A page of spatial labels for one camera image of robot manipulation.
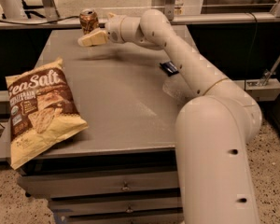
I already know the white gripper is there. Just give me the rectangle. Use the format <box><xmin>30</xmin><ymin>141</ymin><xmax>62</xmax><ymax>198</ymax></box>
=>
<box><xmin>77</xmin><ymin>12</ymin><xmax>144</xmax><ymax>47</ymax></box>

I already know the orange soda can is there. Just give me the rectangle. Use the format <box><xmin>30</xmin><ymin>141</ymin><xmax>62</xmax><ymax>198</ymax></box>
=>
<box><xmin>79</xmin><ymin>8</ymin><xmax>99</xmax><ymax>35</ymax></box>

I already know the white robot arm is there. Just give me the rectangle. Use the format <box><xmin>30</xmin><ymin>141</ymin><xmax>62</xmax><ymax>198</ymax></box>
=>
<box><xmin>78</xmin><ymin>9</ymin><xmax>262</xmax><ymax>224</ymax></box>

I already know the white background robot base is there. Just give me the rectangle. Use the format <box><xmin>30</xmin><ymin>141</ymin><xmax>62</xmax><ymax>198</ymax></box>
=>
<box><xmin>0</xmin><ymin>0</ymin><xmax>27</xmax><ymax>20</ymax></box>

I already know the dark blue snack bar wrapper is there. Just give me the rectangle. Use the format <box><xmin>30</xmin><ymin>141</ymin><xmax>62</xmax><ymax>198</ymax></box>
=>
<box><xmin>160</xmin><ymin>61</ymin><xmax>178</xmax><ymax>77</ymax></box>

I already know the sea salt chips bag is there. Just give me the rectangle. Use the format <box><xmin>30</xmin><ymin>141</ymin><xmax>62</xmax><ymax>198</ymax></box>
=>
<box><xmin>6</xmin><ymin>59</ymin><xmax>88</xmax><ymax>169</ymax></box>

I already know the grey drawer cabinet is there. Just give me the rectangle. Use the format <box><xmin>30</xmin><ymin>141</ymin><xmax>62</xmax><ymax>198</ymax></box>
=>
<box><xmin>18</xmin><ymin>30</ymin><xmax>189</xmax><ymax>224</ymax></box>

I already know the black cable on rail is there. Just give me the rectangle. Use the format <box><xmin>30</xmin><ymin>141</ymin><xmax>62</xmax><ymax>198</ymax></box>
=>
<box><xmin>0</xmin><ymin>15</ymin><xmax>80</xmax><ymax>26</ymax></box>

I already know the grey metal rail frame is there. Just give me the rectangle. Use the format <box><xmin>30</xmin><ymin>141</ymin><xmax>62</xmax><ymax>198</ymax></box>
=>
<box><xmin>0</xmin><ymin>0</ymin><xmax>280</xmax><ymax>30</ymax></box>

